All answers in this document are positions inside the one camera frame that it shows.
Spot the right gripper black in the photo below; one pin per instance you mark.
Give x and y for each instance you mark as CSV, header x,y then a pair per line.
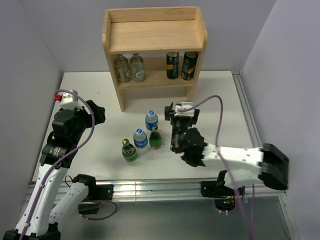
x,y
169,113

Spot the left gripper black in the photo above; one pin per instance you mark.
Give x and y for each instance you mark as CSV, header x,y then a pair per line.
x,y
99,112

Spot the green glass bottle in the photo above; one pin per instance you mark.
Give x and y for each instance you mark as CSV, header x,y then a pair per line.
x,y
155,139
129,151

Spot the green glass bottle front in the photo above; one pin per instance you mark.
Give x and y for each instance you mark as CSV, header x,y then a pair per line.
x,y
129,151

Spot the dark beverage can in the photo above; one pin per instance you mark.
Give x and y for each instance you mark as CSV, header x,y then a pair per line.
x,y
172,65
189,65

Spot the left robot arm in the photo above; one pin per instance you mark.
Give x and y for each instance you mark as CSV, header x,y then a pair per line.
x,y
42,220

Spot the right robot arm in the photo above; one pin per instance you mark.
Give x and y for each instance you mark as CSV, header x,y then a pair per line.
x,y
240,166

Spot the wooden two-tier shelf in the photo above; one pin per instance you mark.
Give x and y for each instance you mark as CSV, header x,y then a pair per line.
x,y
149,30

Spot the water bottle blue label rear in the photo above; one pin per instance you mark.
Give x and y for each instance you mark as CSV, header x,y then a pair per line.
x,y
151,119

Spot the water bottle blue label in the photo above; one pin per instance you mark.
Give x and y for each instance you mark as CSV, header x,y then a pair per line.
x,y
151,119
140,138

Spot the water bottle blue label front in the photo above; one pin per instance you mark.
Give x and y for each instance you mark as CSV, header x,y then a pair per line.
x,y
140,138

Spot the clear glass bottle left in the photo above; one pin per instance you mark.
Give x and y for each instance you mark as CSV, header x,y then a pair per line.
x,y
122,68

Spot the clear glass bottle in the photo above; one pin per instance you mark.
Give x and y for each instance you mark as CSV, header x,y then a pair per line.
x,y
122,68
137,67

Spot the clear glass bottle right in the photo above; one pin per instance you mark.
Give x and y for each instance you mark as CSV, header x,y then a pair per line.
x,y
137,67

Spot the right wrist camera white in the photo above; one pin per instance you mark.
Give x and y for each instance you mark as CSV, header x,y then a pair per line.
x,y
184,109

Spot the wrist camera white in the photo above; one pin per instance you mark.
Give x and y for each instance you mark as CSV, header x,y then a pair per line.
x,y
67,101
184,109

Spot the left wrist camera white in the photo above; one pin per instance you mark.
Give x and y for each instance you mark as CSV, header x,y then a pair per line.
x,y
67,101

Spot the aluminium front rail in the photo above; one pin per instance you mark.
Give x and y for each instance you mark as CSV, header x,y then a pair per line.
x,y
155,190

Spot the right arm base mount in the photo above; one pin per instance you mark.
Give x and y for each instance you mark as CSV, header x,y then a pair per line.
x,y
224,198

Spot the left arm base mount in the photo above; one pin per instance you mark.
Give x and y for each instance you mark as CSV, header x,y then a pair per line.
x,y
101,193

